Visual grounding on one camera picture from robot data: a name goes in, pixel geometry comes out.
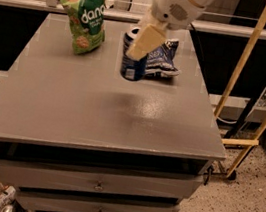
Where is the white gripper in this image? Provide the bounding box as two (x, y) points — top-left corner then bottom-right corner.
(127, 0), (205, 60)

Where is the blue pepsi can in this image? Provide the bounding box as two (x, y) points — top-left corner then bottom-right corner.
(120, 25), (147, 82)

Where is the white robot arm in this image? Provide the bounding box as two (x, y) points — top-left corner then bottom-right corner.
(126, 0), (266, 60)

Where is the dark blue chip bag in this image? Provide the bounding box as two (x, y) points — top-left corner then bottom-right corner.
(145, 39), (181, 78)

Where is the green rice chip bag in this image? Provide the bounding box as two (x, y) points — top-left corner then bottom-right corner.
(60, 0), (106, 54)

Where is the grey metal railing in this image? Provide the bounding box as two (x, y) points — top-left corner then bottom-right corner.
(0, 0), (266, 42)

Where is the grey drawer cabinet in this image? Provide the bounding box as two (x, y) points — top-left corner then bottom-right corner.
(0, 15), (225, 206)

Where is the top grey drawer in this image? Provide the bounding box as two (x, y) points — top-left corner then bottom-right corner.
(0, 160), (203, 199)

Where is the grey drawer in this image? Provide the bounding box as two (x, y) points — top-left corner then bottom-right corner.
(0, 160), (203, 199)
(16, 192), (180, 212)

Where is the middle grey drawer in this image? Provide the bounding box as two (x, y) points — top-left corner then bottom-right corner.
(16, 192), (180, 212)

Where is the yellow wooden frame stand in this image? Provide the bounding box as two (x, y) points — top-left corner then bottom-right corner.
(203, 0), (266, 186)

